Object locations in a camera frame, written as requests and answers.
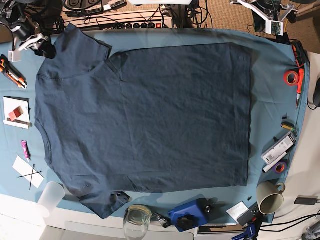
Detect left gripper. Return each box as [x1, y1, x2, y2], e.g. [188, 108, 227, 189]
[230, 0, 299, 22]

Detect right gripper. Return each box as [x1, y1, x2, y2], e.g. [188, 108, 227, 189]
[15, 24, 57, 59]

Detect dark blue T-shirt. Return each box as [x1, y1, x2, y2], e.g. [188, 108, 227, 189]
[35, 25, 252, 219]

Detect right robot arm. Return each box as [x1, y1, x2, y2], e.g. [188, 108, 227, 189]
[0, 0, 56, 63]

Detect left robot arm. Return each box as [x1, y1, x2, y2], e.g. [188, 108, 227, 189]
[230, 0, 320, 29]

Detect orange black utility knife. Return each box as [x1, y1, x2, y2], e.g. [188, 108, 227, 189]
[0, 54, 28, 90]

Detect orange black pliers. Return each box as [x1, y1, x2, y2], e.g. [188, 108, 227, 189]
[291, 40, 306, 68]

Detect light blue table cloth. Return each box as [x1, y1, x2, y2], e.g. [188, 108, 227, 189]
[0, 29, 312, 223]

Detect white notepad with red block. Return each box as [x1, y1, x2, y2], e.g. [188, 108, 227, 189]
[3, 97, 31, 130]

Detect orange screwdriver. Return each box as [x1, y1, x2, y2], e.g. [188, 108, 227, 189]
[296, 68, 305, 110]

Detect red tape roll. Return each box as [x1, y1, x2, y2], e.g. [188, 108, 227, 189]
[283, 70, 299, 87]

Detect pink glue tube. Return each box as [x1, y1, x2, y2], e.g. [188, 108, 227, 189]
[21, 140, 30, 163]

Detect white power strip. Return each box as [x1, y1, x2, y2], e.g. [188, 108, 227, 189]
[64, 15, 176, 30]

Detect yellow black battery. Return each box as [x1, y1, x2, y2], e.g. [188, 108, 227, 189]
[280, 121, 295, 131]

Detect white paper card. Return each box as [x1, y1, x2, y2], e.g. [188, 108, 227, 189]
[12, 156, 45, 189]

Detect black hair pins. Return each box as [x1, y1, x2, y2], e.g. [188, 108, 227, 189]
[18, 164, 42, 190]

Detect grey packaged device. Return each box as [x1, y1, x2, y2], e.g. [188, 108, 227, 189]
[261, 131, 297, 165]

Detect frosted plastic cup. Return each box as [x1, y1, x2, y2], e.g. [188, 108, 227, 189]
[36, 181, 66, 218]

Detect purple tape roll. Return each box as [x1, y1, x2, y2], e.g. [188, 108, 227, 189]
[272, 161, 287, 174]

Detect beige ceramic mug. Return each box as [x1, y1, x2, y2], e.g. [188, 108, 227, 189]
[256, 181, 286, 215]

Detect clear glass jar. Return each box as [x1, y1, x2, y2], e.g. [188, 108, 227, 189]
[123, 204, 152, 240]

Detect white business card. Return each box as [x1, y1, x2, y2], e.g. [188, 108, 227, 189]
[226, 201, 249, 222]

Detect black remote control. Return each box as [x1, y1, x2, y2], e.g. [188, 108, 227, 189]
[237, 202, 260, 226]

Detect metal padlock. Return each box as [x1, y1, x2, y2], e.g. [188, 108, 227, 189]
[151, 212, 172, 228]

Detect blue plastic box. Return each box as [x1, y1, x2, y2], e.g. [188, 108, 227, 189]
[168, 199, 212, 232]

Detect blue clamp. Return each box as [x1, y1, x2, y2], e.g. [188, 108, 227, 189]
[231, 217, 263, 240]

